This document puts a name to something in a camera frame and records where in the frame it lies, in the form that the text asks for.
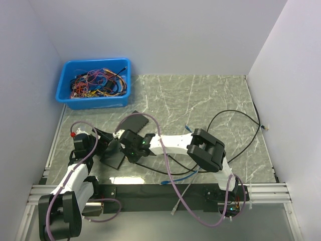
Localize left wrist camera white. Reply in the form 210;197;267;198
70;128;88;138

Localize aluminium rail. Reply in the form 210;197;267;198
27;183;292;205

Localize grey ethernet cable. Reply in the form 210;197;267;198
170;183;194;215

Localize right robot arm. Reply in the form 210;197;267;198
113;129;238;200

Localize tangled coloured wires bundle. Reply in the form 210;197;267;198
69;66;128;99

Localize blue plastic bin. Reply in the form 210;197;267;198
56;58;131;110

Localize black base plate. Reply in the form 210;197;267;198
99;183;250;218

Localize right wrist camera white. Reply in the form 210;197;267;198
113;129;125;140

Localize blue ethernet cable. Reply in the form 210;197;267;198
159;125;201;186

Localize long black ethernet cable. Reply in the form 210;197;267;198
165;100;268;174

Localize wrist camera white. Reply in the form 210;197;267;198
113;129;125;140
70;128;88;138

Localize black network switch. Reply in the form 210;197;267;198
115;110;149;134
100;140;125;170

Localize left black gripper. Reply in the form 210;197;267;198
87;128;113;157

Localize black ethernet cable short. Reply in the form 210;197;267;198
135;161;194;176

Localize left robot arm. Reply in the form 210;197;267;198
38;129;113;240

